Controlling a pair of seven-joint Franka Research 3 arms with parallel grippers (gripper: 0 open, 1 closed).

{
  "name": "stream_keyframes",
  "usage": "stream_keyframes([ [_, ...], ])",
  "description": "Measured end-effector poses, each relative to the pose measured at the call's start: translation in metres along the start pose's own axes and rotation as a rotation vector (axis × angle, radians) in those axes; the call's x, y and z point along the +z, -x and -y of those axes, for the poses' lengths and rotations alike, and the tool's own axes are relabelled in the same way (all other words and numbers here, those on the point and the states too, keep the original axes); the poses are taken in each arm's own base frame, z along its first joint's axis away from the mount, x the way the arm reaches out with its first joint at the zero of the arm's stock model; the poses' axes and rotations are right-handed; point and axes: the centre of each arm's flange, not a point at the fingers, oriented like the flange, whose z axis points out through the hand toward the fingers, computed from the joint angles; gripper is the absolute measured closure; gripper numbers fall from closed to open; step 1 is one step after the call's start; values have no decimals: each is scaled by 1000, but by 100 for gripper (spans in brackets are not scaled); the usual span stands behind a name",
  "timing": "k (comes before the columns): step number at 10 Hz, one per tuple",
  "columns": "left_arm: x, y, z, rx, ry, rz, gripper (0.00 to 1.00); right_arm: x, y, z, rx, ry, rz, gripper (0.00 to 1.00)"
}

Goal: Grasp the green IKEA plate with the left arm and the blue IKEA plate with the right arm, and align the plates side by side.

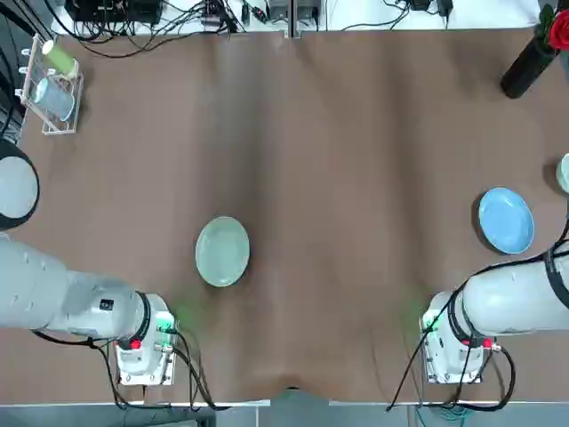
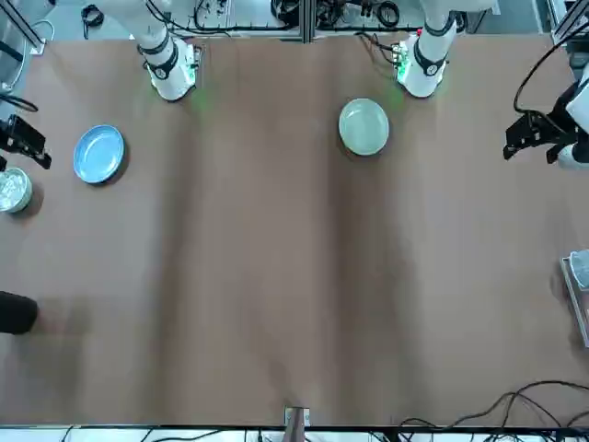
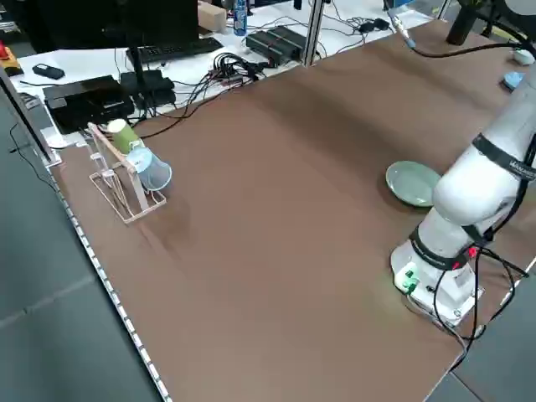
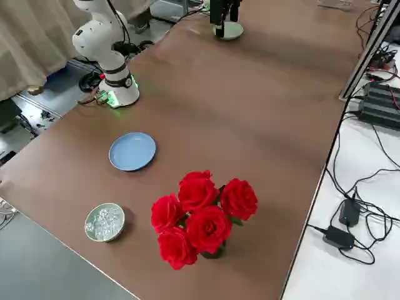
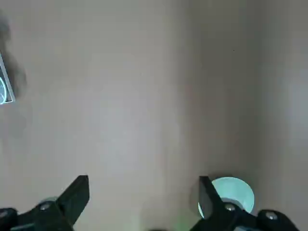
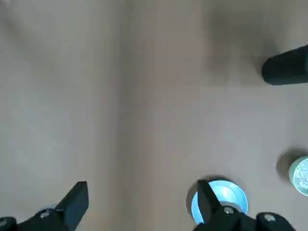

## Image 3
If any green plate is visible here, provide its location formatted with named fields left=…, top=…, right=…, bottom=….
left=385, top=161, right=443, bottom=208

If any blue plate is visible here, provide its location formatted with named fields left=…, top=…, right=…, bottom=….
left=502, top=71, right=524, bottom=92

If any blue plastic cup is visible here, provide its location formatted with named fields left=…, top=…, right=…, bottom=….
left=125, top=147, right=173, bottom=193

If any black finned power supply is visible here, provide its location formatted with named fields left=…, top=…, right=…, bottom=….
left=245, top=25, right=309, bottom=67

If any green plastic cup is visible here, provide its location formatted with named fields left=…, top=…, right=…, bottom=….
left=106, top=118, right=142, bottom=154

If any black power adapter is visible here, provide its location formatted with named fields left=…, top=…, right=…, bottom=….
left=120, top=70, right=177, bottom=108

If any black keyboard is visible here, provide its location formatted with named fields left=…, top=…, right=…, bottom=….
left=126, top=38, right=224, bottom=64

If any blue drink bottle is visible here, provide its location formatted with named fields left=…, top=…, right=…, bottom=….
left=233, top=0, right=250, bottom=37

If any cardboard box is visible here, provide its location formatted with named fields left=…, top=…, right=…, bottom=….
left=197, top=1, right=228, bottom=37

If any black mouse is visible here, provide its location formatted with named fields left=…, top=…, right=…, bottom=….
left=358, top=18, right=391, bottom=34

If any black box device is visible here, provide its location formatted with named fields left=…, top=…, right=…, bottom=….
left=43, top=75, right=136, bottom=136

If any black computer monitor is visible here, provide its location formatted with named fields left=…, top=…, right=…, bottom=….
left=39, top=0, right=200, bottom=58

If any small black handset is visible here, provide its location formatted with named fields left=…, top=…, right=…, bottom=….
left=32, top=63, right=65, bottom=80

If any wooden wire cup rack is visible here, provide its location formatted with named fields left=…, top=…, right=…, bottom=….
left=85, top=122, right=168, bottom=225

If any usb hub with cables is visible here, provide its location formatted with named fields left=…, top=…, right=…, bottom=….
left=207, top=52, right=269, bottom=85

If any aluminium frame post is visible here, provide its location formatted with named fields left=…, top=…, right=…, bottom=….
left=304, top=0, right=327, bottom=68

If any cable with silver connector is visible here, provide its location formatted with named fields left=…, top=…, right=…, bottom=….
left=389, top=11, right=524, bottom=59

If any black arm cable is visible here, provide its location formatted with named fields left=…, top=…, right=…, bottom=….
left=432, top=225, right=531, bottom=349

